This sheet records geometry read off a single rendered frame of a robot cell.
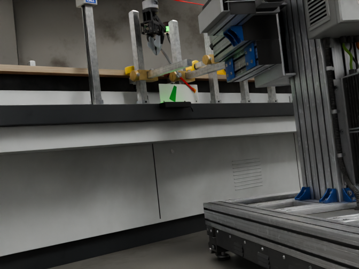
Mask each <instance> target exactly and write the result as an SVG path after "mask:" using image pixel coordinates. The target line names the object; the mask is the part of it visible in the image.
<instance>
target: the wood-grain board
mask: <svg viewBox="0 0 359 269"><path fill-rule="evenodd" d="M0 74H22V75H53V76H85V77H89V75H88V69H87V68H69V67H46V66H23V65H0ZM99 77H117V78H130V76H128V75H126V72H125V70H115V69H99ZM167 78H169V77H164V75H161V76H158V79H165V80H166V79H167ZM217 79H218V81H227V77H226V75H219V74H217ZM195 80H196V81H209V78H208V74H206V75H202V76H198V77H195ZM248 82H255V80H254V78H252V79H250V80H248Z"/></svg>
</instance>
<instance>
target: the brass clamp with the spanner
mask: <svg viewBox="0 0 359 269"><path fill-rule="evenodd" d="M178 72H180V73H181V74H182V77H181V78H183V79H184V80H185V81H186V82H187V83H189V82H193V81H195V77H194V78H191V79H188V78H186V74H185V73H187V72H189V71H178ZM169 78H170V80H171V81H172V82H177V81H182V80H181V79H180V78H177V77H176V72H171V73H170V74H169Z"/></svg>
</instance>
